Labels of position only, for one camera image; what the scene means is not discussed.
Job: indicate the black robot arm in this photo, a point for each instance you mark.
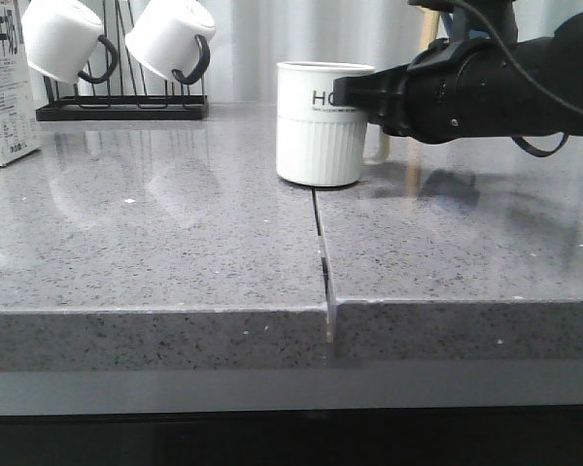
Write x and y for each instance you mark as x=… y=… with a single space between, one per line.
x=536 y=86

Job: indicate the black wire mug rack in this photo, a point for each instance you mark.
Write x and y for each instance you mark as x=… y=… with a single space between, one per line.
x=132 y=93

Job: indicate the white mug black handle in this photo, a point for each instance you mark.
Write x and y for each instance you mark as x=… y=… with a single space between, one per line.
x=60 y=37
x=172 y=40

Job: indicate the wooden mug tree stand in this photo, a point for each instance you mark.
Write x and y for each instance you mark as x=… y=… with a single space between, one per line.
x=413 y=160

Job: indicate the white ribbed HOME cup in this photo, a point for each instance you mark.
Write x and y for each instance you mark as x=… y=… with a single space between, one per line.
x=317 y=143

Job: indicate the white blue milk carton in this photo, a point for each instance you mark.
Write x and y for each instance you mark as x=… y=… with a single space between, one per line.
x=18 y=124

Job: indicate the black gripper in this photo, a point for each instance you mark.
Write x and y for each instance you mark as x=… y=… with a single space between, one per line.
x=436 y=98

